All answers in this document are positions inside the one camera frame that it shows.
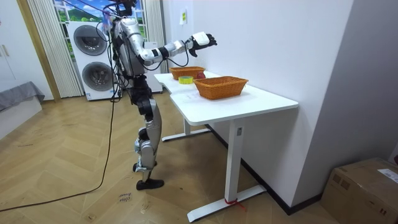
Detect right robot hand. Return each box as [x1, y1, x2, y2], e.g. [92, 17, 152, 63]
[188, 31, 218, 58]

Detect small orange wicker basket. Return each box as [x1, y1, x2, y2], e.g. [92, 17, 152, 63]
[169, 65, 206, 81]

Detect white pleated curtain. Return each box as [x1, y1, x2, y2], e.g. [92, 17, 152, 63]
[142, 0, 169, 74]
[25, 0, 85, 99]

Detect large orange wicker basket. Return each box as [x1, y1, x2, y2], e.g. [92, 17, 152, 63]
[192, 75, 249, 101]

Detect white appliance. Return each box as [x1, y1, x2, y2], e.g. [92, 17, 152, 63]
[143, 41, 164, 94]

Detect white standing desk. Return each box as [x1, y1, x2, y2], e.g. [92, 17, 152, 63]
[153, 70, 300, 223]

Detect robot body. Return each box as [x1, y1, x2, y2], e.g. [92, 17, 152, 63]
[104, 0, 147, 82]

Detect robot legs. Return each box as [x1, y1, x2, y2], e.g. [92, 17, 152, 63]
[127, 74, 165, 192]

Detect white washing machine tower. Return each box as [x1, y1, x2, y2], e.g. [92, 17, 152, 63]
[66, 20, 121, 101]

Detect white wardrobe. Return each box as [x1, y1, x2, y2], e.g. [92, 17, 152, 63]
[0, 0, 55, 101]

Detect grey bed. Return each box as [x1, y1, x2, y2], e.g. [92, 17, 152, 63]
[0, 81, 46, 140]

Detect brown cardboard box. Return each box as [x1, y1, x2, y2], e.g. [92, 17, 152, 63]
[320, 157, 398, 224]

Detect black floor cable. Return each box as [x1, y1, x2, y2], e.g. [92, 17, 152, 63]
[0, 37, 116, 213]

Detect red strap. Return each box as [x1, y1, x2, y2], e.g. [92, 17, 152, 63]
[224, 198, 247, 212]

